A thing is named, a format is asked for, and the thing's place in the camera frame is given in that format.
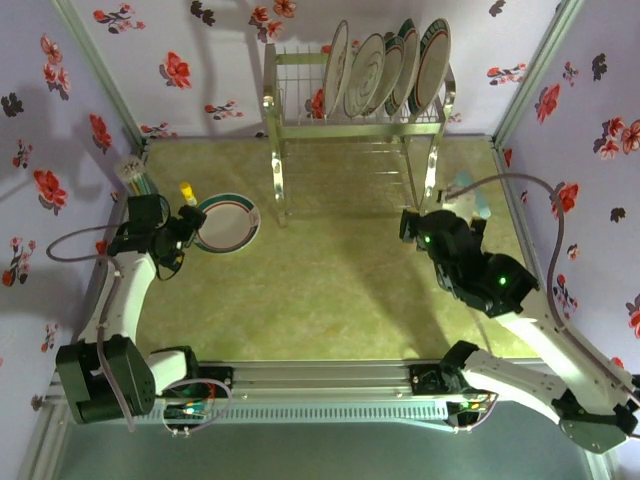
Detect white plate half green rim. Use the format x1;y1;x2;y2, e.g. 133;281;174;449
192;193;262;255

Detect white plate green lettered rim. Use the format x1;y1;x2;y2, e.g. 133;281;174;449
409;17;452;119

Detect white plate green red rings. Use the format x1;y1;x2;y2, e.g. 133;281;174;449
383;34;407;117

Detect white plate grey quatrefoil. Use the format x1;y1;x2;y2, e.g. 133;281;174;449
344;32;387;120

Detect white plate dark green rim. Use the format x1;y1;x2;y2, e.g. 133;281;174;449
394;18;420;111

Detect white plate red characters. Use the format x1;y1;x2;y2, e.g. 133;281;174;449
322;19;350;120

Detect blue and cream stapler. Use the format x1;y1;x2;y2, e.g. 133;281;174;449
452;171;491;221

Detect cup of coloured sticks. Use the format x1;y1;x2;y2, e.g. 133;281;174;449
113;155;162;199

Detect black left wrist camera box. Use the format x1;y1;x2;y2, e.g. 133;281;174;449
127;194;171;236

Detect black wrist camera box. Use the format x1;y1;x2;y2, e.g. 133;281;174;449
127;194;171;236
422;209;474;256

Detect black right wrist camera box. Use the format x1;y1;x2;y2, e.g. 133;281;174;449
422;209;474;256

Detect aluminium table side rail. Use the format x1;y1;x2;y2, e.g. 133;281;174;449
492;137;569;359
74;142;149;364

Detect grey left arm cable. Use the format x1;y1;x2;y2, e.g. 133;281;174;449
45;224;137;434

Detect circuit board with wires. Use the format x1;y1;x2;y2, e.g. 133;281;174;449
446;394;501;434
162;394;234;439

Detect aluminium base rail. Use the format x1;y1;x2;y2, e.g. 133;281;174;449
49;357;599;401

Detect aluminium frame post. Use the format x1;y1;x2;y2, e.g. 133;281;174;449
49;0;149;151
492;0;586;146

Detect white slotted cable duct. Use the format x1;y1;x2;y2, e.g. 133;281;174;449
122;401;450;425

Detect metal wire dish rack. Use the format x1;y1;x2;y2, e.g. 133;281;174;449
260;42;459;229

